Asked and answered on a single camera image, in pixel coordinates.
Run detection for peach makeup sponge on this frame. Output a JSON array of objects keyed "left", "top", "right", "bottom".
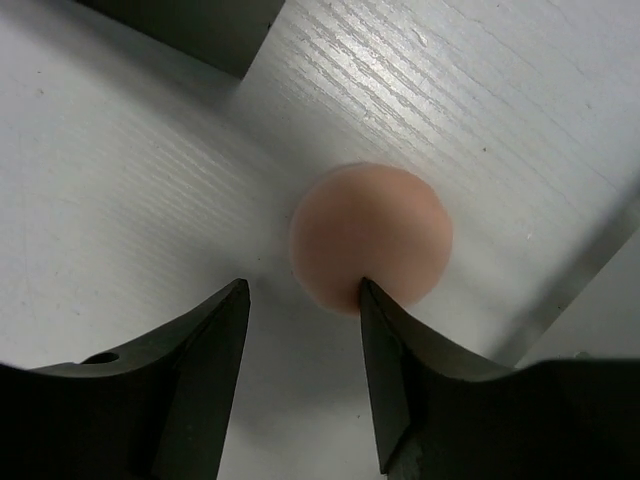
[{"left": 289, "top": 163, "right": 453, "bottom": 315}]

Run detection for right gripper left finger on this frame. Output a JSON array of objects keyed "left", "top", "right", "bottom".
[{"left": 1, "top": 279, "right": 250, "bottom": 479}]

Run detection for black slotted organizer box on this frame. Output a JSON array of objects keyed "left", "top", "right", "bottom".
[{"left": 82, "top": 0, "right": 285, "bottom": 79}]

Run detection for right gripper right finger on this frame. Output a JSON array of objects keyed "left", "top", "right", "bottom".
[{"left": 359, "top": 279, "right": 639, "bottom": 479}]

